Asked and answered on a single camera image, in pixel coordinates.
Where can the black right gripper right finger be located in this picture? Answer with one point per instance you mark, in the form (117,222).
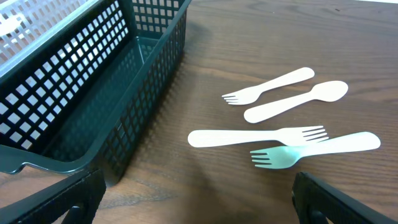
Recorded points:
(316,202)

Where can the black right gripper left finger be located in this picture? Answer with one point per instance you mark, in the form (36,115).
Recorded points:
(77,198)

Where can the pale green plastic fork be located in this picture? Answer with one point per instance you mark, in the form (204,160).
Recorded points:
(282,157)

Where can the white plastic fork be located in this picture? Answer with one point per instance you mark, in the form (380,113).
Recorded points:
(298,136)
(251,94)

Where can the white plastic spoon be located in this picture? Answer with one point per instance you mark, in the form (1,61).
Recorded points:
(327,91)

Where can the dark green mesh basket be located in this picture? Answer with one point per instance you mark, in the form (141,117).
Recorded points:
(84,96)

